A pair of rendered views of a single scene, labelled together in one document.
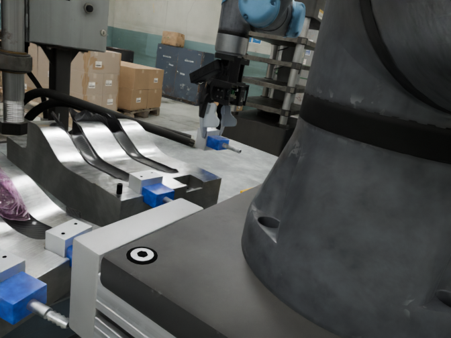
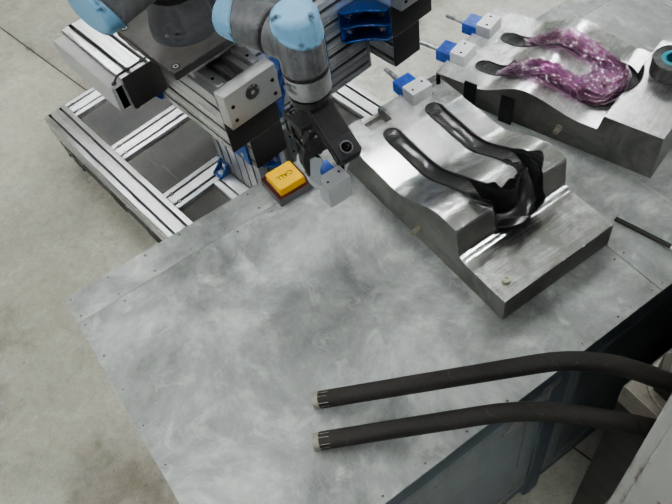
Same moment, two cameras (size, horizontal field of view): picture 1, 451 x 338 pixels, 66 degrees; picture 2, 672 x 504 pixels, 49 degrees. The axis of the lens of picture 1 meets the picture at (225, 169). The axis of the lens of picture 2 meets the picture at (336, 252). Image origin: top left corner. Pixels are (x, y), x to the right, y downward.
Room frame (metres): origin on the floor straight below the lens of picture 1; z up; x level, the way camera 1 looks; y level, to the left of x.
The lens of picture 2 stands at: (1.72, 0.45, 1.95)
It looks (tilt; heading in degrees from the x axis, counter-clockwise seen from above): 54 degrees down; 207
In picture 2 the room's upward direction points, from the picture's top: 12 degrees counter-clockwise
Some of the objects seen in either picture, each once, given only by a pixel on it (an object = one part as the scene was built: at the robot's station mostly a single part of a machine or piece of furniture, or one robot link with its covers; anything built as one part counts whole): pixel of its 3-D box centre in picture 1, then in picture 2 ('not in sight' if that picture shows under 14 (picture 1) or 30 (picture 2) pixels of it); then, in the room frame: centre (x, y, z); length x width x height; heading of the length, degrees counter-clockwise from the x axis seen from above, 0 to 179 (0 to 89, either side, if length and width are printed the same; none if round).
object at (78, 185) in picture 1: (107, 158); (466, 178); (0.79, 0.28, 0.87); 0.50 x 0.26 x 0.14; 53
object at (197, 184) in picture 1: (186, 188); (375, 125); (0.69, 0.07, 0.87); 0.05 x 0.05 x 0.04; 53
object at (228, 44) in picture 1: (231, 45); (306, 80); (0.90, 0.04, 1.17); 0.08 x 0.08 x 0.05
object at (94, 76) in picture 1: (68, 80); not in sight; (4.62, 2.25, 0.47); 1.22 x 0.80 x 0.94; 68
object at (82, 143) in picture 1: (108, 141); (465, 153); (0.77, 0.28, 0.92); 0.35 x 0.16 x 0.09; 53
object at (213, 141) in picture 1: (220, 143); (320, 172); (0.88, 0.02, 0.93); 0.13 x 0.05 x 0.05; 53
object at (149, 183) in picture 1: (161, 197); (403, 83); (0.57, 0.10, 0.89); 0.13 x 0.05 x 0.05; 53
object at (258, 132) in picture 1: (283, 74); not in sight; (5.26, -0.58, 1.03); 1.54 x 0.94 x 2.06; 154
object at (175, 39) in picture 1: (173, 39); not in sight; (8.04, 1.63, 1.26); 0.42 x 0.33 x 0.29; 64
